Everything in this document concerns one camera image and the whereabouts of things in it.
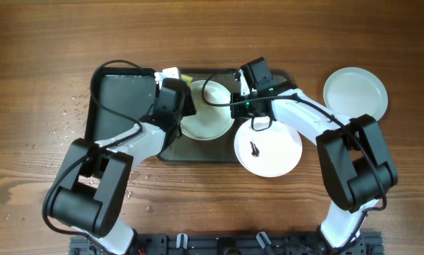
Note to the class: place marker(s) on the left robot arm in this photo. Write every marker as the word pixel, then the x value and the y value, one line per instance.
pixel 87 194

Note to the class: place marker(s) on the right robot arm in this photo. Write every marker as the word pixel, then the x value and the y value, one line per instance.
pixel 356 166

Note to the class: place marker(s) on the dark grey plate tray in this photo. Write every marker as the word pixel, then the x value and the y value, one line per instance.
pixel 220 150

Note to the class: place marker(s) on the green yellow sponge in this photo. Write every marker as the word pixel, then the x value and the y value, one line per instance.
pixel 187 79

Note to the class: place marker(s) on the white plate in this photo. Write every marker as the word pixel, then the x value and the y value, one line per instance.
pixel 209 122
pixel 267 148
pixel 353 91

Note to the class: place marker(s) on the black water tray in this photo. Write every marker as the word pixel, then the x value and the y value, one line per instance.
pixel 129 91

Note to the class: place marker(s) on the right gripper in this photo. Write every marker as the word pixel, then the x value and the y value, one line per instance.
pixel 238 110

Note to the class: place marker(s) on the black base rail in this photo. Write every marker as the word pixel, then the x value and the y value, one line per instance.
pixel 289 243

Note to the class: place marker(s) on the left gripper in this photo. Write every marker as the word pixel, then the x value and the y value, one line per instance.
pixel 187 104

